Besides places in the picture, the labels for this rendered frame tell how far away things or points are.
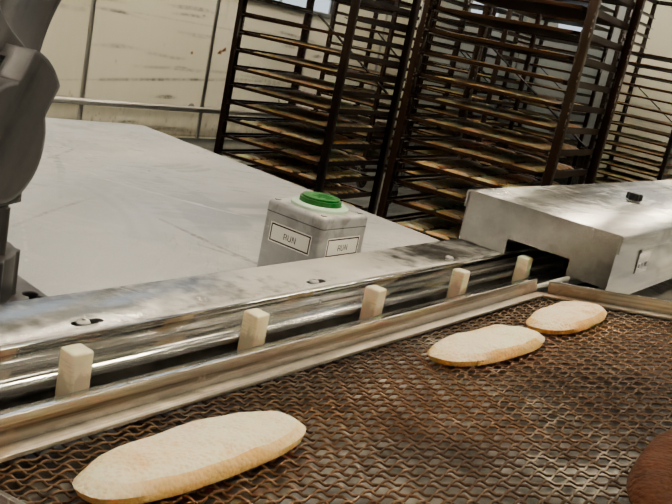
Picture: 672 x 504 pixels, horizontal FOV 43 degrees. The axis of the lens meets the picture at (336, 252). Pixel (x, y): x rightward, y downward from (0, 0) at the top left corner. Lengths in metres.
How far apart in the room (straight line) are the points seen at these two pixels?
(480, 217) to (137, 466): 0.70
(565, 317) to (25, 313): 0.34
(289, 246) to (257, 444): 0.48
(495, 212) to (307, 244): 0.26
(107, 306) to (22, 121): 0.13
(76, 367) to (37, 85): 0.20
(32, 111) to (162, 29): 5.73
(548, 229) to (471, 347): 0.46
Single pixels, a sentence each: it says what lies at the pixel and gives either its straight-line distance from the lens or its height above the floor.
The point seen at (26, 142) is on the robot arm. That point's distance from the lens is 0.57.
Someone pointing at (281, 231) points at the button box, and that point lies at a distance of 0.78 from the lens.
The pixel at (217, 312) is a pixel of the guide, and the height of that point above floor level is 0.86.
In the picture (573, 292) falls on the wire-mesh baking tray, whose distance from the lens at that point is 0.68.
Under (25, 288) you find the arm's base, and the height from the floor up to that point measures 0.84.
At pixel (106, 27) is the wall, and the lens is 5.99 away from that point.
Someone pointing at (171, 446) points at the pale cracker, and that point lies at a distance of 0.30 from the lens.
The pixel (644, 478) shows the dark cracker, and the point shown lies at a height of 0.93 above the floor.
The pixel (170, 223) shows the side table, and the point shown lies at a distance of 0.94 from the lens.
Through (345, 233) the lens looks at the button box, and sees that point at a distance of 0.78.
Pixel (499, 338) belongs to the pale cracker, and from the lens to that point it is 0.49.
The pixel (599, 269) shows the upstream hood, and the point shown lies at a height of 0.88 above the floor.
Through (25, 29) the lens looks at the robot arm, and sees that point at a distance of 0.60.
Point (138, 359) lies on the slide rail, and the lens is 0.51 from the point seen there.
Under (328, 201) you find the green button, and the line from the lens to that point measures 0.78.
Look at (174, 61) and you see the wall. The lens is 6.41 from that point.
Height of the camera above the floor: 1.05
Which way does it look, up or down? 14 degrees down
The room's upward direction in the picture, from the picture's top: 12 degrees clockwise
